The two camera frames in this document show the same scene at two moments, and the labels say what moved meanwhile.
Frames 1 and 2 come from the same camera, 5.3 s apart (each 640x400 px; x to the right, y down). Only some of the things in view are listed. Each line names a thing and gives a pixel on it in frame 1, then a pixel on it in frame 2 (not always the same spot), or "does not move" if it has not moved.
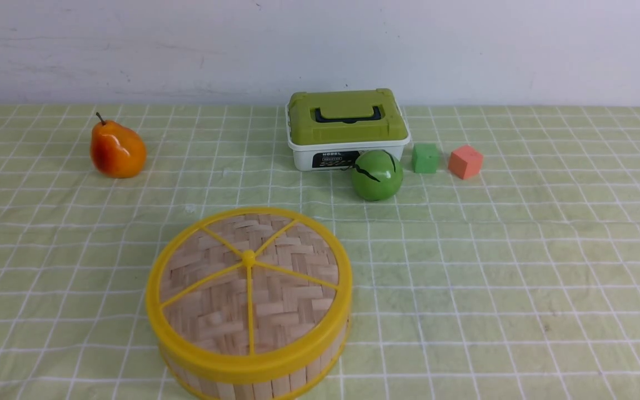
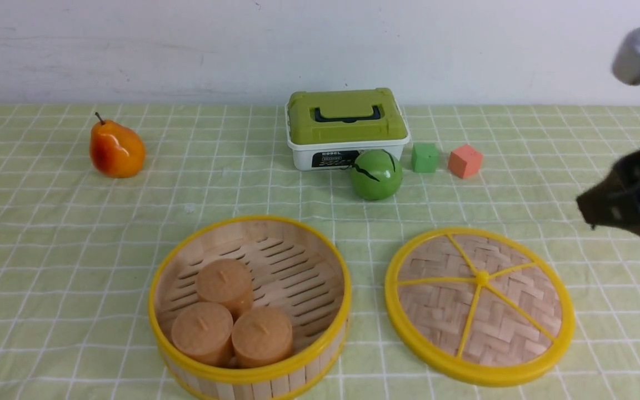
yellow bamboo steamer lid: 251,293 to 478,308
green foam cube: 425,158 does not move
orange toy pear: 116,151 does not move
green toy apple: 376,175 does not move
